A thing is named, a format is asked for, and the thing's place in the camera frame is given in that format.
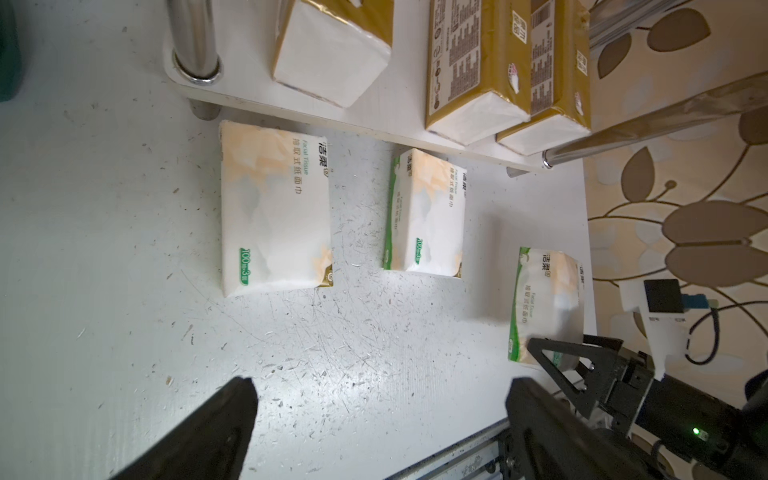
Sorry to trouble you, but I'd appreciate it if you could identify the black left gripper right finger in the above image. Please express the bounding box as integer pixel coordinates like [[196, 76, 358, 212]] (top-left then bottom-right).
[[506, 377, 650, 479]]

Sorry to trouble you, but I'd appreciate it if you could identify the white tissue pack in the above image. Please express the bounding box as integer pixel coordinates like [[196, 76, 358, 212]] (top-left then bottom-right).
[[508, 247, 585, 365], [219, 120, 333, 297], [383, 148, 467, 278]]

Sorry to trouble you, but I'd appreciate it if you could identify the gold tissue pack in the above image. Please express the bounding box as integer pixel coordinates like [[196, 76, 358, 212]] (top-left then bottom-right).
[[272, 0, 395, 108], [496, 1, 591, 156], [425, 0, 532, 146]]

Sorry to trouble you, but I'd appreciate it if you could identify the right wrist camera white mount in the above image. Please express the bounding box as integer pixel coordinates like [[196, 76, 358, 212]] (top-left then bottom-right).
[[619, 279, 721, 381]]

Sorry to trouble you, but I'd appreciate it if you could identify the white two-tier shelf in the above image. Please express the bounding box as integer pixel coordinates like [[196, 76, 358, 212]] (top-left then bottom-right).
[[163, 1, 767, 175]]

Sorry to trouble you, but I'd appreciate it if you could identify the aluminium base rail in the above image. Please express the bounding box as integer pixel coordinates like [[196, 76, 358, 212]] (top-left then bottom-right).
[[389, 420, 520, 480]]

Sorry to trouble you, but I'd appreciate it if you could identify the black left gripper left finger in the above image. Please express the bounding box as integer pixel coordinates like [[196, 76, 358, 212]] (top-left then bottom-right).
[[114, 377, 258, 479]]

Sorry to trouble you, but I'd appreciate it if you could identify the green plastic container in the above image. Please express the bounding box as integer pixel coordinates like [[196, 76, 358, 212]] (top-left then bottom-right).
[[0, 0, 23, 102]]

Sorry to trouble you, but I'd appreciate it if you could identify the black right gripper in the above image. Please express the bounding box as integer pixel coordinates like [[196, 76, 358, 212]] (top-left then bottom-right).
[[527, 335, 767, 479]]

